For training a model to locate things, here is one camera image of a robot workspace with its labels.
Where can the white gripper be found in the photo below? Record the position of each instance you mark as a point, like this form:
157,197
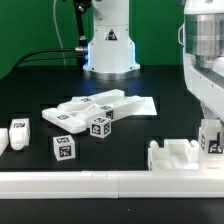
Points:
208,86

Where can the white chair seat part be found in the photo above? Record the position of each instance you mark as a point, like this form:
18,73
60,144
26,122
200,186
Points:
181,154

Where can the white flat chair part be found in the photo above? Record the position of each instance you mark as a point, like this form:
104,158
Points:
64,120

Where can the white flat plate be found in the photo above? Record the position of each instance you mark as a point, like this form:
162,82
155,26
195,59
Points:
148,108

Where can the white tagged cube middle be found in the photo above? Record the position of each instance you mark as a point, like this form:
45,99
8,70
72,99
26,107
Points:
100,127

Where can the white tagged cube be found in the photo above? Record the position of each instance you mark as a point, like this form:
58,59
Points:
64,147
100,127

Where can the white long bar part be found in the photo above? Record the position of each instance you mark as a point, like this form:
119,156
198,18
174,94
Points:
115,110

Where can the white bar part upper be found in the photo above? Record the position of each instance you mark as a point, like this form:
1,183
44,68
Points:
82,102

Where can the white tagged cube front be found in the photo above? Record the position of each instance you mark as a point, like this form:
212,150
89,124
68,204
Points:
64,147

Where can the white left fence piece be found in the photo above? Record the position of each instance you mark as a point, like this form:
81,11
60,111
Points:
3,139

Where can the white front fence rail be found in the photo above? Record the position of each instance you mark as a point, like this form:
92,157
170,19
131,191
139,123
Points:
108,184

